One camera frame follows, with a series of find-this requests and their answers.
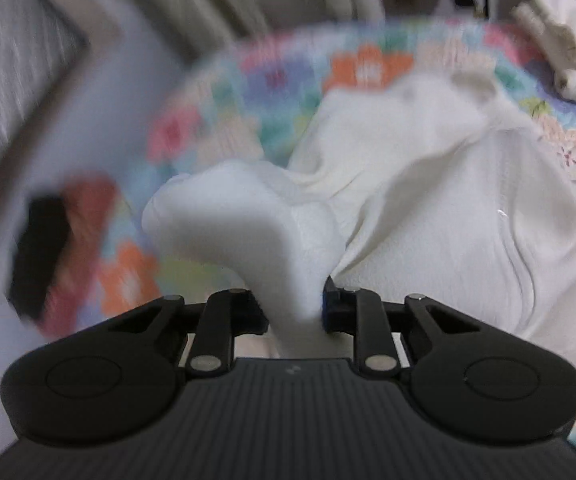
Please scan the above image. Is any red storage box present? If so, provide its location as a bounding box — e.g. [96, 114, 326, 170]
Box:
[39, 174, 117, 338]

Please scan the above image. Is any white fleece zip jacket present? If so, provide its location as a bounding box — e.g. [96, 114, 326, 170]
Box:
[142, 72, 576, 365]

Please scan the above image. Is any colourful floral bed cover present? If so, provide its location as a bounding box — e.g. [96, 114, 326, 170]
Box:
[41, 18, 576, 456]

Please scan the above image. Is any black folded garment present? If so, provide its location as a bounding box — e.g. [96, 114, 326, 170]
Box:
[7, 195, 71, 322]

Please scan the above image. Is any folded cream garment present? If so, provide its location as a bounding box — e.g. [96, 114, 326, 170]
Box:
[512, 0, 576, 102]

